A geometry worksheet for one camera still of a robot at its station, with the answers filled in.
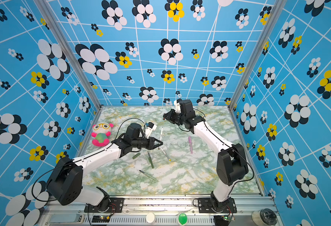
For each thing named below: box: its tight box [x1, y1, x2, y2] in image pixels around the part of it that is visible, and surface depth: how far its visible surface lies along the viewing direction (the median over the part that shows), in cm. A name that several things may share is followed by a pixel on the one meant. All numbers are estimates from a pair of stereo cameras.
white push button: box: [145, 212, 156, 225], surface depth 65 cm
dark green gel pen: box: [138, 169, 157, 181], surface depth 86 cm
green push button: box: [177, 212, 189, 226], surface depth 63 cm
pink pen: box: [188, 136, 193, 154], surface depth 98 cm
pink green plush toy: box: [91, 121, 115, 147], surface depth 98 cm
